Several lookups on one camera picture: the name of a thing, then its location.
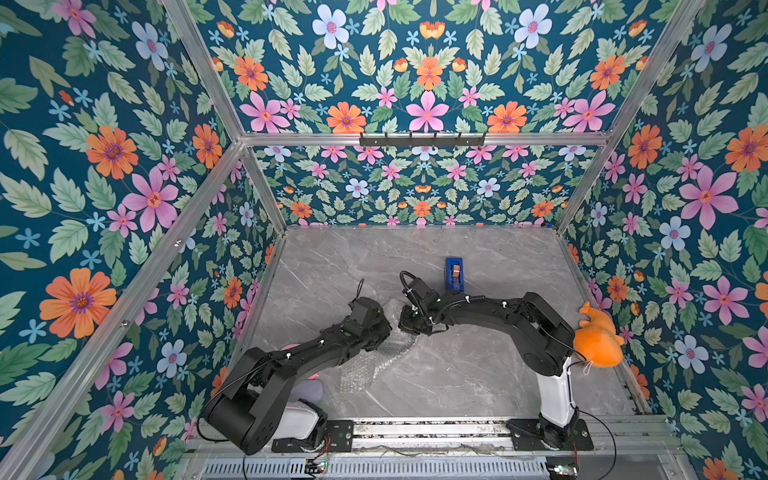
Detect orange plush toy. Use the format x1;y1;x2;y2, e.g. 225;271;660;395
573;302;625;369

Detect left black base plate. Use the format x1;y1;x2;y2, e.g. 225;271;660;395
271;420;355;454

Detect black wall hook rail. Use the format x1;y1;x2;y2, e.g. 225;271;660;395
358;132;486;149

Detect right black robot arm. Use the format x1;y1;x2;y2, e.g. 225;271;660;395
398;271;580;449

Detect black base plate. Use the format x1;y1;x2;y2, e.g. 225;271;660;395
271;420;355;454
506;417;594;451

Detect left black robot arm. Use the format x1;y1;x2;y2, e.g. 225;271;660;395
203;297;392;455

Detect white slotted cable duct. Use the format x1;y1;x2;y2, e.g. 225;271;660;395
200;457;550;479

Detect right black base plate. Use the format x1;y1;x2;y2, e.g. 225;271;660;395
506;417;594;451

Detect blue tape dispenser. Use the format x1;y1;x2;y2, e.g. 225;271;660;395
444;257;465;293

